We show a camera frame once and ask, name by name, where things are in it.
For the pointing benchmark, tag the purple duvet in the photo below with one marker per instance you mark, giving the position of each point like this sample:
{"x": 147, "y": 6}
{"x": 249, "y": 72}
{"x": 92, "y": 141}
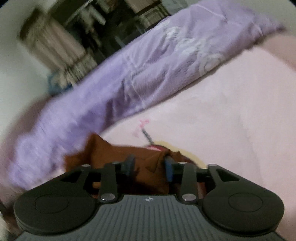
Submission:
{"x": 173, "y": 54}

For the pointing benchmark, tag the left beige striped curtain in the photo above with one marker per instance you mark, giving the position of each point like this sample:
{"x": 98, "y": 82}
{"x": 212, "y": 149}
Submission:
{"x": 56, "y": 48}

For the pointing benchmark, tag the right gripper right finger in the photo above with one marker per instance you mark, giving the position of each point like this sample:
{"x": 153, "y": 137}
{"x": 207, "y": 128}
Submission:
{"x": 228, "y": 201}

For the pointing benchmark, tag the pink bed sheet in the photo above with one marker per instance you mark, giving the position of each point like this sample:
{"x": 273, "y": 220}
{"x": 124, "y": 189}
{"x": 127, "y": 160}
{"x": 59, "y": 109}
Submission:
{"x": 240, "y": 116}

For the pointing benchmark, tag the brown padded jacket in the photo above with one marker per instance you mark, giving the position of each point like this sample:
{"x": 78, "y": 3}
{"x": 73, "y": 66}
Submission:
{"x": 149, "y": 167}

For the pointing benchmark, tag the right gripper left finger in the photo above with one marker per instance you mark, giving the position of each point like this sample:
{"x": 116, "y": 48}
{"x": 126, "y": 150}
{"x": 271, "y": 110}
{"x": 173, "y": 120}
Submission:
{"x": 70, "y": 200}

